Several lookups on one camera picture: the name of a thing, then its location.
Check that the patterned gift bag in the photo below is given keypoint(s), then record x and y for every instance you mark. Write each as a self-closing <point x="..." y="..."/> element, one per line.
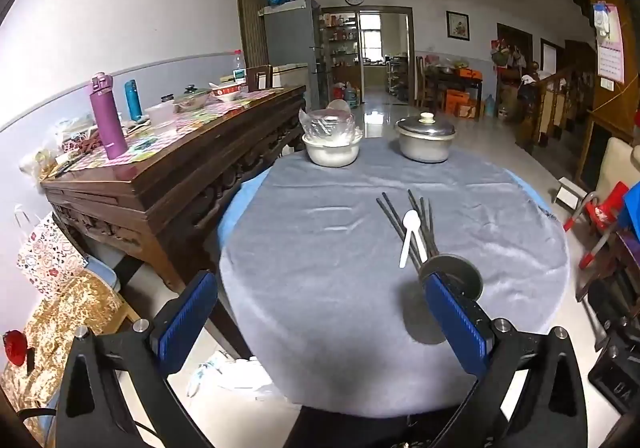
<point x="47" y="253"/>

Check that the dark wooden table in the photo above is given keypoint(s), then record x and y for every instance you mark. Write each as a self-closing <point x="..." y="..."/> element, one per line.
<point x="452" y="77"/>

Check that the white plastic bag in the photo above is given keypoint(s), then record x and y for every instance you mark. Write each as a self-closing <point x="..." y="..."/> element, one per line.
<point x="235" y="373"/>

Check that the clear plastic bottle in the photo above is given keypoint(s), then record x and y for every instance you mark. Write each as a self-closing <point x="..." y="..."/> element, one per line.
<point x="240" y="65"/>

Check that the dark chopstick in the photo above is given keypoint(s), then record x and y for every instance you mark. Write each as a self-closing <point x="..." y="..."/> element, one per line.
<point x="425" y="218"/>
<point x="397" y="218"/>
<point x="430" y="218"/>
<point x="411" y="198"/>
<point x="395" y="230"/>

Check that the pink wall calendar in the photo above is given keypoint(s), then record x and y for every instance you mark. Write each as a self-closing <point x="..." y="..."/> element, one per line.
<point x="611" y="55"/>

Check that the metal pot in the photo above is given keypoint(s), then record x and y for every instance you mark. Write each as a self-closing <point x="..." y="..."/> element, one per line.
<point x="425" y="150"/>

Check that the white plastic spoon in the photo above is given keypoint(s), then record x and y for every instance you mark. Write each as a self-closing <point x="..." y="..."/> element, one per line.
<point x="411" y="220"/>

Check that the carved wooden sideboard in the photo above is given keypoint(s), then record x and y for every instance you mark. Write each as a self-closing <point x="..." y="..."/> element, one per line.
<point x="165" y="198"/>

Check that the red round object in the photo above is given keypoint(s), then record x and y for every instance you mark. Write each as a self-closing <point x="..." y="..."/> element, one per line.
<point x="13" y="348"/>

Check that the plastic-wrapped bowl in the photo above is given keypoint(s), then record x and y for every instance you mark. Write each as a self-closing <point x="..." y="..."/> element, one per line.
<point x="325" y="125"/>

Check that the teal bottle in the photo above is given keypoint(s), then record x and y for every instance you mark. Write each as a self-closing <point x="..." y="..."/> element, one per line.
<point x="133" y="102"/>

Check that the framed picture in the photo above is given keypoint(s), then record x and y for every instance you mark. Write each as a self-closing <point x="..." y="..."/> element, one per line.
<point x="458" y="25"/>

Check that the patterned table mat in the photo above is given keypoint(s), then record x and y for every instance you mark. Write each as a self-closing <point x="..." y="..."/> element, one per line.
<point x="200" y="120"/>

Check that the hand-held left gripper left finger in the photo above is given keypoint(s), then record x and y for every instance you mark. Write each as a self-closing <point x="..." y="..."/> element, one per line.
<point x="187" y="323"/>

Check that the wooden chair back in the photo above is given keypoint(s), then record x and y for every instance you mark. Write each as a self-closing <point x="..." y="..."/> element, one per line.
<point x="260" y="77"/>

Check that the metal pot lid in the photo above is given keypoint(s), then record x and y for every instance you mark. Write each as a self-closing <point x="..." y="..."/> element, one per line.
<point x="425" y="126"/>

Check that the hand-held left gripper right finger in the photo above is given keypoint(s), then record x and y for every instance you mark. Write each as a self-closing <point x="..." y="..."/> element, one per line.
<point x="455" y="323"/>

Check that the red plastic chair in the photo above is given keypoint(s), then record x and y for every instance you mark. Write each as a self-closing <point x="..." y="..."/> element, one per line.
<point x="602" y="213"/>

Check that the clear plastic container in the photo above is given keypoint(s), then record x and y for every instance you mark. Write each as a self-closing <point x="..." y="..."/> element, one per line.
<point x="161" y="113"/>

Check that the orange cardboard boxes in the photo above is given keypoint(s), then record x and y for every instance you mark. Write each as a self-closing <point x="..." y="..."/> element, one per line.
<point x="462" y="105"/>

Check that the white red-patterned bowl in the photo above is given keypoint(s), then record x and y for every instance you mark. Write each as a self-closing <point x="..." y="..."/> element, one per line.
<point x="227" y="92"/>

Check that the grey refrigerator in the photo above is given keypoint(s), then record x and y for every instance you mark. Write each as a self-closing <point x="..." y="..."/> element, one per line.
<point x="290" y="35"/>

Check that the grey tablecloth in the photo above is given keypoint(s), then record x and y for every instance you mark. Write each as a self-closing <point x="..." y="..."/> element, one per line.
<point x="325" y="253"/>

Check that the white basin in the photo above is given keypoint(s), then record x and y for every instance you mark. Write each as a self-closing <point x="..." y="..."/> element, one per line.
<point x="330" y="155"/>

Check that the purple thermos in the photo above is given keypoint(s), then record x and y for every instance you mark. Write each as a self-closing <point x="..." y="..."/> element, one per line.
<point x="111" y="122"/>

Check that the blue water jug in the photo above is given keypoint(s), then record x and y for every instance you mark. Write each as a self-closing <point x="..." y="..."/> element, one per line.
<point x="490" y="106"/>

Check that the white step stool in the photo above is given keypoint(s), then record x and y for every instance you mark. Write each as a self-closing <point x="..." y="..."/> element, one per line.
<point x="570" y="190"/>

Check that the blue tablecloth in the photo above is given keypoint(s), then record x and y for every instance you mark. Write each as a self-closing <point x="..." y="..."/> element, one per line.
<point x="240" y="208"/>

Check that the golden patterned cloth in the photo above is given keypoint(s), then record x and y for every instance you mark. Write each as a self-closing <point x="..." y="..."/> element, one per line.
<point x="65" y="313"/>

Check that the beige chair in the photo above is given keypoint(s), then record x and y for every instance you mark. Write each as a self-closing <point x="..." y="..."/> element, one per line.
<point x="617" y="162"/>

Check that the white chest freezer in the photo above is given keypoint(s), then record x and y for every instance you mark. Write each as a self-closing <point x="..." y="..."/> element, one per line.
<point x="290" y="75"/>

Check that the glass lidded bowl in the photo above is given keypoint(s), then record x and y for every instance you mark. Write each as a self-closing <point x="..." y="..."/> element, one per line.
<point x="191" y="98"/>

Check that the metal utensil holder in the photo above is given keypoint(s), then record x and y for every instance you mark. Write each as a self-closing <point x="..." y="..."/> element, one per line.
<point x="470" y="278"/>

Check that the black case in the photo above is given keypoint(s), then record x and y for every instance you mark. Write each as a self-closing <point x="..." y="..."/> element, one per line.
<point x="617" y="373"/>

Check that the wooden door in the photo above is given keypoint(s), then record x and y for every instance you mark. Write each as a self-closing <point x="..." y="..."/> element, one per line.
<point x="255" y="12"/>

